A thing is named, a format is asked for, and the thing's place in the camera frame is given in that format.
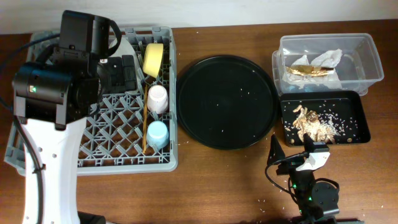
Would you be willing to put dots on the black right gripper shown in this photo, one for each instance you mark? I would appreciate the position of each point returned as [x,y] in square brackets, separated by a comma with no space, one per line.
[280,153]

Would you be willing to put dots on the clear plastic bin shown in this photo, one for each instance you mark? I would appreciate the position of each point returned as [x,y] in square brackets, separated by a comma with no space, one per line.
[359,68]

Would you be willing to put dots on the pink cup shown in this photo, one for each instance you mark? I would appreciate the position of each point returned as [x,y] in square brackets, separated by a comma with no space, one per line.
[157,100]

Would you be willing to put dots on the round black tray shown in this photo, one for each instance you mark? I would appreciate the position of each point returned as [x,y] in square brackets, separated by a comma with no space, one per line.
[226,102]

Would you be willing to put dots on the white round plate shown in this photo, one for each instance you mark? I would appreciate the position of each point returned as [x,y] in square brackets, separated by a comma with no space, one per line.
[125,48]

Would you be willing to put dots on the rice and nutshell pile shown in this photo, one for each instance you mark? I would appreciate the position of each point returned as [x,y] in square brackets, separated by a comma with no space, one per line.
[321,125]

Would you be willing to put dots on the blue cup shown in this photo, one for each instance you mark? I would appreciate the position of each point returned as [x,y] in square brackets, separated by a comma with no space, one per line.
[157,135]

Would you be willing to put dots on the gold coffee sachet wrapper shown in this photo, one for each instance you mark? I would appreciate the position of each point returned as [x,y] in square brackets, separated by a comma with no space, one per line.
[309,70]

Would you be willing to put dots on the black rectangular tray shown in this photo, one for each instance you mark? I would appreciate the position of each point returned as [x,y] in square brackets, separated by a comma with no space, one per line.
[346,103]

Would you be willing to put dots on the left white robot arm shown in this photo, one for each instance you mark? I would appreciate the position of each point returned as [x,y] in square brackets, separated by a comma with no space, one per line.
[51,171]

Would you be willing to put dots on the yellow bowl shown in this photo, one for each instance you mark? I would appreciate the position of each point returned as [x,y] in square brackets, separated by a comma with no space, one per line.
[153,59]

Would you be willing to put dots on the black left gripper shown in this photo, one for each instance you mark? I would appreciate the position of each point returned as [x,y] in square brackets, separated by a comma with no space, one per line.
[124,79]

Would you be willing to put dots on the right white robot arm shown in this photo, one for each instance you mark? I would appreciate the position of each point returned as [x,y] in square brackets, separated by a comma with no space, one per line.
[317,199]

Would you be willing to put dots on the grey dishwasher rack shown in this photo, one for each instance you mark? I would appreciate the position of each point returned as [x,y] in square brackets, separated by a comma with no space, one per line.
[112,140]

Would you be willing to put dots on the wooden chopstick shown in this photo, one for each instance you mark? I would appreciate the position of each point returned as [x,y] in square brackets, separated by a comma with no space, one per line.
[145,121]

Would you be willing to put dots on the white tissue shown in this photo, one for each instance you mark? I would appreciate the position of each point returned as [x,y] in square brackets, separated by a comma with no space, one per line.
[329,59]

